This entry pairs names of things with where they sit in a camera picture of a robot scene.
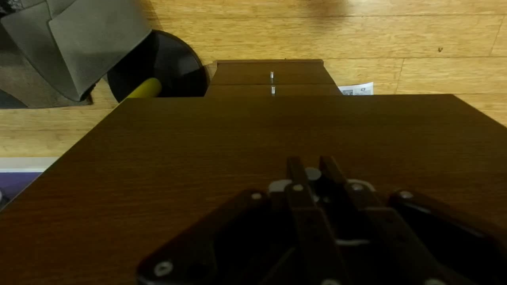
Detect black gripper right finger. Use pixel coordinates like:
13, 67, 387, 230
319, 154, 452, 285

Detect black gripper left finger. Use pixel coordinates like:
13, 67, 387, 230
286, 155, 352, 285

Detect brown wooden drawer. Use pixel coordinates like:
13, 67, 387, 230
0, 93, 507, 285

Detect brown wooden drawer cabinet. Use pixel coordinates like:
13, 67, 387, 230
205, 59, 344, 98

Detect white paper slip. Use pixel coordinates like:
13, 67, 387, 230
338, 81, 378, 98

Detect yellow pole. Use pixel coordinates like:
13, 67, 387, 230
124, 76, 164, 101

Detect black round pole base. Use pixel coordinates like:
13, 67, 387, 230
107, 29, 211, 103

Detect gray bag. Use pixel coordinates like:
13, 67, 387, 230
0, 0, 156, 111

